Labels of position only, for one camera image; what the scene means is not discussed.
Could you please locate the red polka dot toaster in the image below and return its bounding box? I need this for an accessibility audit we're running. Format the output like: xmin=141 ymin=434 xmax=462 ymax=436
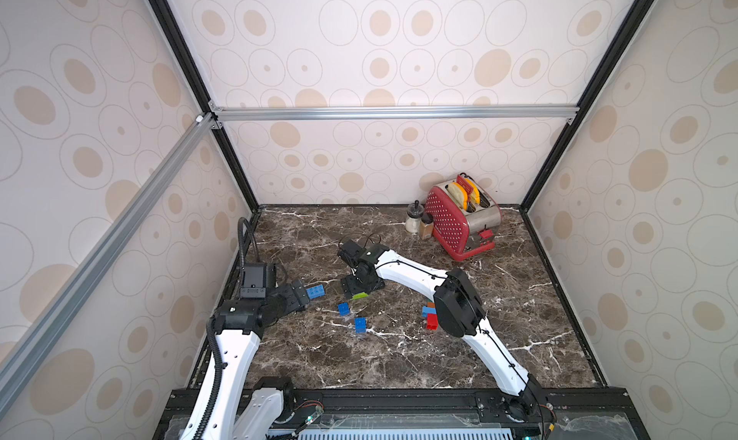
xmin=425 ymin=173 xmax=503 ymax=261

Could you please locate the red 2x2 lego brick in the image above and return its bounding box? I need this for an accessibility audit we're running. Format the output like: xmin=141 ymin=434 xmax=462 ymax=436
xmin=426 ymin=314 xmax=438 ymax=330

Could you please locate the toy bread slice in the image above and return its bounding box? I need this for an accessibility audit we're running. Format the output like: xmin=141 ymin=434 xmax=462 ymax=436
xmin=446 ymin=182 xmax=469 ymax=211

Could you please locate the yellow toy slice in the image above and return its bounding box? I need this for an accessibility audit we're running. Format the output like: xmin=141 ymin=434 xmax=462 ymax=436
xmin=457 ymin=175 xmax=480 ymax=205

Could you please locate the horizontal aluminium rail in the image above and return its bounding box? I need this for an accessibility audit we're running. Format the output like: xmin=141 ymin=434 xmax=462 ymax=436
xmin=201 ymin=103 xmax=580 ymax=122

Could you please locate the brown spice jar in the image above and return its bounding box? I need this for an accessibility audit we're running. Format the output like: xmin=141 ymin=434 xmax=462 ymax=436
xmin=418 ymin=212 xmax=434 ymax=240

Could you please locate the left diagonal aluminium rail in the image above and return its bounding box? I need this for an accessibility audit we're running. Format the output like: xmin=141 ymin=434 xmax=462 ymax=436
xmin=1 ymin=112 xmax=215 ymax=416

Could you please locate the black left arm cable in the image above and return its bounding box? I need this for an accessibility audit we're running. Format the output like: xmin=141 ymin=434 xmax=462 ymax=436
xmin=236 ymin=217 xmax=261 ymax=268

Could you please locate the glass jar with black lid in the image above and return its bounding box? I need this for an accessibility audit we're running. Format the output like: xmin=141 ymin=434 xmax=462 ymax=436
xmin=405 ymin=200 xmax=425 ymax=233

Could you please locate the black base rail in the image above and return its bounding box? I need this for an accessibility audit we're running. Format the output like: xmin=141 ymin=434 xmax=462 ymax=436
xmin=152 ymin=386 xmax=650 ymax=440

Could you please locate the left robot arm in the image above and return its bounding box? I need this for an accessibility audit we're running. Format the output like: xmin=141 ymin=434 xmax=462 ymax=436
xmin=181 ymin=263 xmax=309 ymax=439

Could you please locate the light blue 2x4 lego brick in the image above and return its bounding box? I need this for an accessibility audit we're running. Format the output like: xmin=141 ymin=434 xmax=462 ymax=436
xmin=306 ymin=284 xmax=326 ymax=301
xmin=422 ymin=305 xmax=436 ymax=317

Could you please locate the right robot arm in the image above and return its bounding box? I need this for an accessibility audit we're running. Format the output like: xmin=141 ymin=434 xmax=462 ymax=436
xmin=337 ymin=240 xmax=548 ymax=422

